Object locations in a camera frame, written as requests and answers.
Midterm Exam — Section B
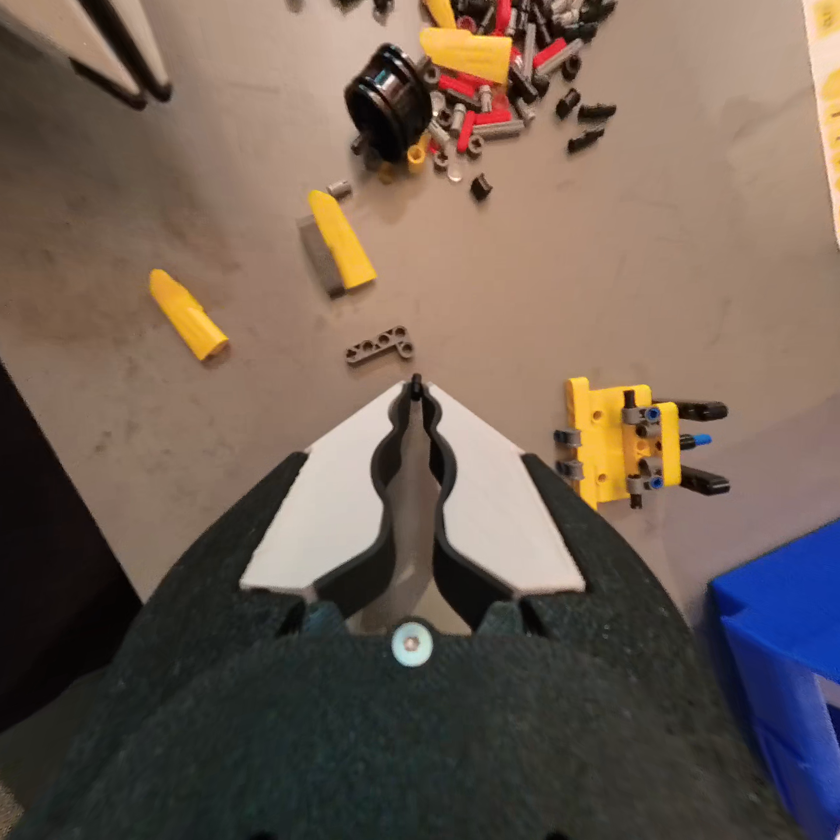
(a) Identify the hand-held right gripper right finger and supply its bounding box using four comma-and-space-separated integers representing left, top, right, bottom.
420, 381, 586, 634

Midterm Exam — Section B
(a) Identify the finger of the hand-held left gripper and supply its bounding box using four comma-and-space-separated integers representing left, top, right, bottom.
0, 0, 148, 111
84, 0, 173, 105

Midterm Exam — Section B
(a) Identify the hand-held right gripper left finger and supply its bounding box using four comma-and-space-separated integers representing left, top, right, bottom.
239, 381, 416, 621

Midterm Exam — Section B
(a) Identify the grey angled beam with holes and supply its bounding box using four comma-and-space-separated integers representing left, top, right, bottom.
346, 325, 416, 367

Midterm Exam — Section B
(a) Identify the yellow toy block assembly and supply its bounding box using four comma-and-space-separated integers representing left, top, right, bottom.
553, 377, 731, 511

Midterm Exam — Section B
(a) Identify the black toy wheel hub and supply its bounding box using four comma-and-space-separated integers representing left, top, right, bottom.
343, 44, 435, 165

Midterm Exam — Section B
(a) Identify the blue plastic bin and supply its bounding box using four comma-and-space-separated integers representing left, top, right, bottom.
707, 521, 840, 840

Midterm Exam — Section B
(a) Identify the large yellow toy panel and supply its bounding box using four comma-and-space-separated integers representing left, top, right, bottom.
420, 28, 513, 85

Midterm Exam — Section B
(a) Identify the pile of toy building parts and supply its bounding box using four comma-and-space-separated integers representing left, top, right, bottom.
354, 0, 619, 185

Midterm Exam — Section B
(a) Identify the printed paper sheet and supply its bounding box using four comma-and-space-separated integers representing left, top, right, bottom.
802, 0, 840, 250

